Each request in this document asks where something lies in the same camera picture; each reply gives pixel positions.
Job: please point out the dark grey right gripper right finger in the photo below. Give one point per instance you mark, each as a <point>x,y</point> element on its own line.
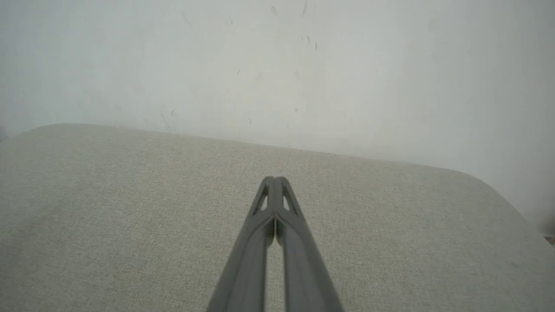
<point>303,268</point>

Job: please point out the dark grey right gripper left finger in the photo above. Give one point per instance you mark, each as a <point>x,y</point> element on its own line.
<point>247,264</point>

